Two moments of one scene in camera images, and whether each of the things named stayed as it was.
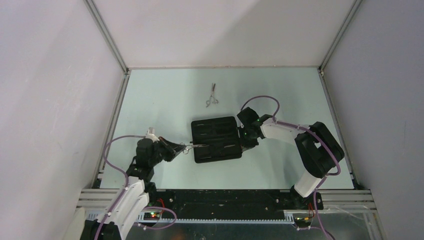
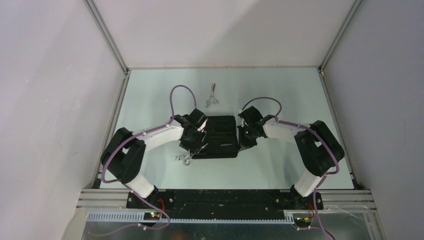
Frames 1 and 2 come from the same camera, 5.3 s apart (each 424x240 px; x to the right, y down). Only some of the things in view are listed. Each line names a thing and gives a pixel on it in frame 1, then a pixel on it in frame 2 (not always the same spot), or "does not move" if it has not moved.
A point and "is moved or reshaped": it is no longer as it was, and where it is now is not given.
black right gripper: [245, 145] does not move
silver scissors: [185, 150] is moved or reshaped
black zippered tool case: [221, 134] does not move
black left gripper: [172, 149] to [195, 146]
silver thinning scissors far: [215, 101] does not move
